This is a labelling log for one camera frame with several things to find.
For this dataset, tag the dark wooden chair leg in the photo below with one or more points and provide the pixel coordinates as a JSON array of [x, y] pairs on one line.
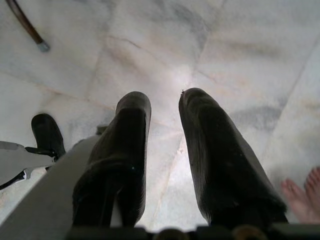
[[26, 23]]

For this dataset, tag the robot grey left leg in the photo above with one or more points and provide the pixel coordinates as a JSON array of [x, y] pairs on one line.
[[22, 161]]

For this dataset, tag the robot black left foot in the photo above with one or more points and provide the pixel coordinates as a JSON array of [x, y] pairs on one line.
[[47, 135]]

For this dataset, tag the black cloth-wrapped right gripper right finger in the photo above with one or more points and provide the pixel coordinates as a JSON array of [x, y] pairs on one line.
[[220, 160]]

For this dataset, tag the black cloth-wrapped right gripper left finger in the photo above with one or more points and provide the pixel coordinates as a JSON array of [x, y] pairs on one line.
[[117, 160]]

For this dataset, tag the person's bare foot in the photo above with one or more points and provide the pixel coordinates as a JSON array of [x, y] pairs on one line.
[[303, 197]]

